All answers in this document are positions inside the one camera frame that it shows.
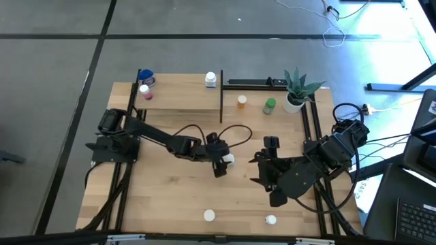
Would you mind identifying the long black frame crossbar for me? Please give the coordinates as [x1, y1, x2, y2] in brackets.
[0, 231, 436, 245]

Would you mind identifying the white printed paper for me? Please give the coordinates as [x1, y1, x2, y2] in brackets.
[352, 175, 384, 214]

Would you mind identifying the black metal shelf frame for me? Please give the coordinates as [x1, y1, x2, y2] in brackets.
[135, 69, 225, 125]

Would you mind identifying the black diagonal frame brace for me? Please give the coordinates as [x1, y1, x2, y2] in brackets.
[80, 166, 133, 234]
[313, 176, 362, 236]

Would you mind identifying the black laptop with keyboard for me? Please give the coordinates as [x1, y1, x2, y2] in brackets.
[363, 163, 436, 245]

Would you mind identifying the black floor cable with plug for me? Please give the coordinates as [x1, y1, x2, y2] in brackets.
[321, 0, 373, 20]

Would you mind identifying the white plant pot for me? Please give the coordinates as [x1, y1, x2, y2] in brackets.
[282, 92, 305, 114]

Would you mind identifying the blue-capped medicine bottle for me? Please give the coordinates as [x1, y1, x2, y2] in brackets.
[138, 69, 157, 88]

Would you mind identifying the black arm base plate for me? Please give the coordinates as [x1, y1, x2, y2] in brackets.
[84, 135, 141, 163]
[304, 138, 352, 176]

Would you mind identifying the black power cable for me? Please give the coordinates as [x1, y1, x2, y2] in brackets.
[349, 133, 413, 150]

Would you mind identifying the black table leg bar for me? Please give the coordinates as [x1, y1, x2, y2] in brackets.
[349, 152, 406, 184]

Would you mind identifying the green succulent plant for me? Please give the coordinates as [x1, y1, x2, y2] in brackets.
[283, 67, 327, 103]

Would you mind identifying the wooden shelf board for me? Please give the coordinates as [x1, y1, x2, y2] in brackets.
[135, 73, 222, 111]

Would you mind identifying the black floor stand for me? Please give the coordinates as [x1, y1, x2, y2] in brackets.
[367, 63, 436, 93]

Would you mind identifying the green-capped medicine bottle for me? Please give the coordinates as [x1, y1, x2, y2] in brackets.
[262, 97, 277, 116]

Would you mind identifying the short black bracket rail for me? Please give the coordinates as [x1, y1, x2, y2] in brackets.
[223, 77, 290, 91]

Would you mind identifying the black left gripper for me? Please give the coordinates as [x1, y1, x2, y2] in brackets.
[203, 132, 232, 178]

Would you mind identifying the dark grey laptop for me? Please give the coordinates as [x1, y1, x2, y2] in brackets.
[403, 88, 436, 183]

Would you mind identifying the silver aluminium bracket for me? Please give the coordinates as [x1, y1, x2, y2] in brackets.
[295, 237, 337, 245]
[107, 233, 146, 242]

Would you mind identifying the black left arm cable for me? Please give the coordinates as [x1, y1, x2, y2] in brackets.
[172, 124, 253, 150]

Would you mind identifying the white floor cable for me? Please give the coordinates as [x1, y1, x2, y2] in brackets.
[274, 0, 347, 49]

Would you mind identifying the yellow cable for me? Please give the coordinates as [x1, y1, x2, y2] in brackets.
[373, 97, 424, 112]

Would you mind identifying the black frame rail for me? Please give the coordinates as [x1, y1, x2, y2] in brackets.
[115, 108, 144, 235]
[301, 101, 324, 236]
[309, 96, 341, 236]
[101, 82, 136, 235]

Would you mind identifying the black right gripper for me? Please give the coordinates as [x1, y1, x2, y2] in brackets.
[248, 135, 290, 208]

